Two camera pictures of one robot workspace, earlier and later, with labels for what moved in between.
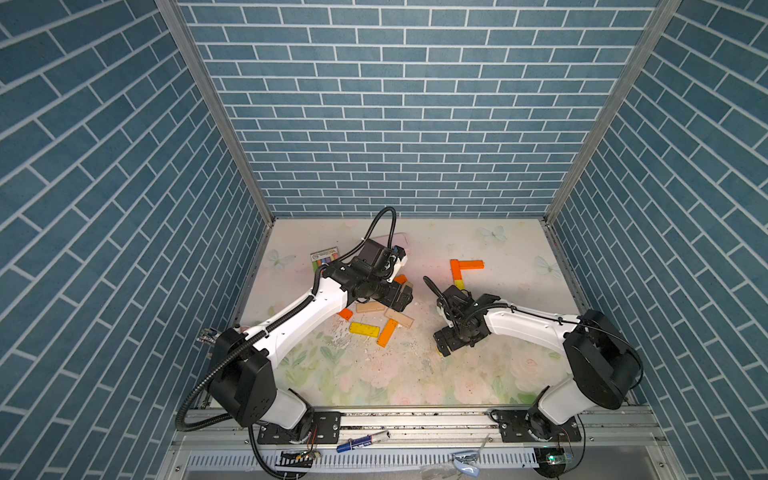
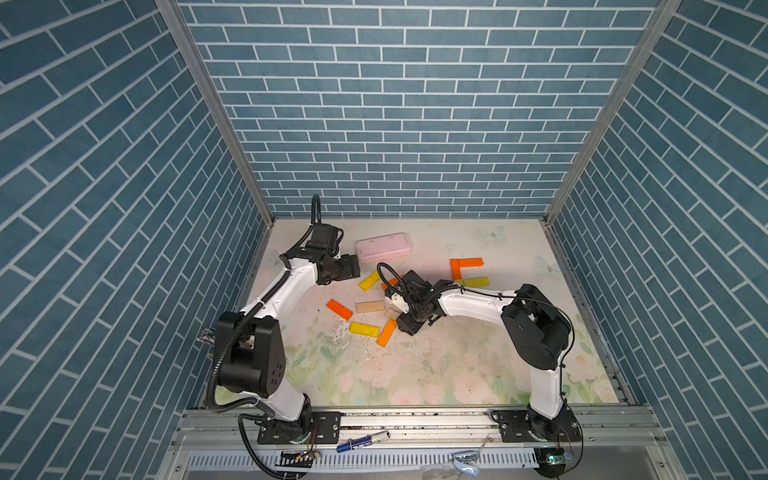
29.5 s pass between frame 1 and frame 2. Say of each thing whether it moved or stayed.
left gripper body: moved
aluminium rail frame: stayed
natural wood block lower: stayed
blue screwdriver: stayed
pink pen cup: stayed
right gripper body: moved
